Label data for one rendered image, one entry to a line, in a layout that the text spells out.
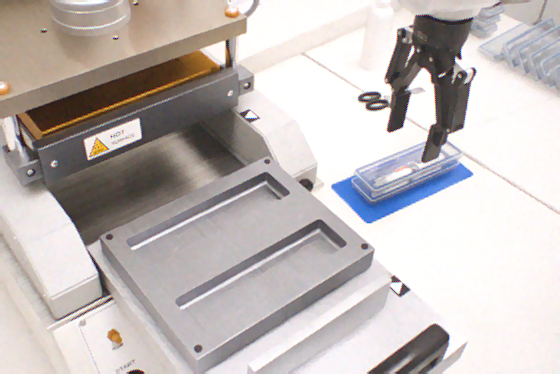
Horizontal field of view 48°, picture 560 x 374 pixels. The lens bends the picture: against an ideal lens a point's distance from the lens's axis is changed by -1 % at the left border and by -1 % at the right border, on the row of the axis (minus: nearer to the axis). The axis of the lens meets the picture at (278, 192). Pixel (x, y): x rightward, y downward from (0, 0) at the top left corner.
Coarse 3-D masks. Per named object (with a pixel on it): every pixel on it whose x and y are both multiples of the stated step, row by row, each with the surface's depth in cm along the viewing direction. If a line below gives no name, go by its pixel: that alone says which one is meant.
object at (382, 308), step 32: (96, 256) 60; (128, 288) 58; (352, 288) 59; (384, 288) 55; (288, 320) 56; (320, 320) 52; (352, 320) 55; (384, 320) 57; (416, 320) 57; (160, 352) 54; (256, 352) 54; (288, 352) 50; (320, 352) 54; (352, 352) 54; (384, 352) 54; (448, 352) 55
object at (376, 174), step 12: (420, 144) 104; (396, 156) 101; (408, 156) 101; (420, 156) 101; (444, 156) 102; (360, 168) 98; (372, 168) 99; (384, 168) 99; (396, 168) 99; (408, 168) 99; (420, 168) 99; (372, 180) 97; (384, 180) 97; (396, 180) 97
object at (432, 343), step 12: (432, 324) 52; (420, 336) 51; (432, 336) 51; (444, 336) 51; (408, 348) 50; (420, 348) 50; (432, 348) 50; (444, 348) 52; (384, 360) 49; (396, 360) 49; (408, 360) 49; (420, 360) 50; (432, 360) 52; (372, 372) 48; (384, 372) 48; (396, 372) 48; (408, 372) 49
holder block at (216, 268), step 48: (192, 192) 64; (240, 192) 66; (288, 192) 65; (144, 240) 61; (192, 240) 61; (240, 240) 59; (288, 240) 61; (336, 240) 61; (144, 288) 55; (192, 288) 55; (240, 288) 57; (288, 288) 56; (192, 336) 52; (240, 336) 52
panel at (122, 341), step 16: (112, 304) 62; (80, 320) 61; (96, 320) 62; (112, 320) 63; (128, 320) 64; (80, 336) 61; (96, 336) 62; (112, 336) 62; (128, 336) 64; (96, 352) 62; (112, 352) 63; (128, 352) 65; (144, 352) 66; (96, 368) 63; (112, 368) 64; (128, 368) 65; (144, 368) 66; (160, 368) 67
